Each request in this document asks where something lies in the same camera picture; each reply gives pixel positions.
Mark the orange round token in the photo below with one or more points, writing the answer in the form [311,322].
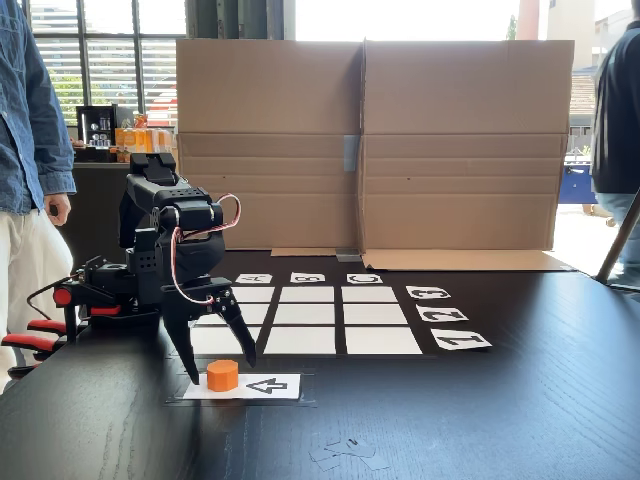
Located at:
[222,376]

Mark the white nine-square grid sheet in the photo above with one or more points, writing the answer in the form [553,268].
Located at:
[310,320]

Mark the person's hand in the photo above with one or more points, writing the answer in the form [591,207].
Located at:
[59,209]

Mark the white arrow paper sheet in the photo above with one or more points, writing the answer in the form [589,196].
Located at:
[270,386]

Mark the paper label letter B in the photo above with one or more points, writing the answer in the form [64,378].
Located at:
[307,278]

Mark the dark counter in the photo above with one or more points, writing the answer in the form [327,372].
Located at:
[97,210]

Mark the orange juice carton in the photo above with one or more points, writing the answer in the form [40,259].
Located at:
[164,142]
[126,142]
[145,142]

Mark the red black table clamp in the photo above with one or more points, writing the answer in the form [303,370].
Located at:
[62,296]

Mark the grey tape strip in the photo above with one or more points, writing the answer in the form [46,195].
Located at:
[348,257]
[351,152]

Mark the paper label letter C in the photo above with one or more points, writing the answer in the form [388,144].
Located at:
[365,279]

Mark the paper label number 3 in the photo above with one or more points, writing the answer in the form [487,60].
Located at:
[428,293]

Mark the paper label number 2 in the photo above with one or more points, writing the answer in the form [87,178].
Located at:
[442,314]

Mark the paper label number 1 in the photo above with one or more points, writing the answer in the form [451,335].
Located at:
[460,340]

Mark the person in blue jacket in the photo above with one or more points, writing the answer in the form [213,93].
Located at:
[25,125]

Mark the brown cardboard box screen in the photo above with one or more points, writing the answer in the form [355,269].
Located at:
[450,150]

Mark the blue foosball table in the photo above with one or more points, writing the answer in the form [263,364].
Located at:
[577,182]

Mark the grey slanted metal leg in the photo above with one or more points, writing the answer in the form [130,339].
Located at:
[617,245]

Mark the person in dark top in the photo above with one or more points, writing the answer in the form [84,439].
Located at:
[615,125]

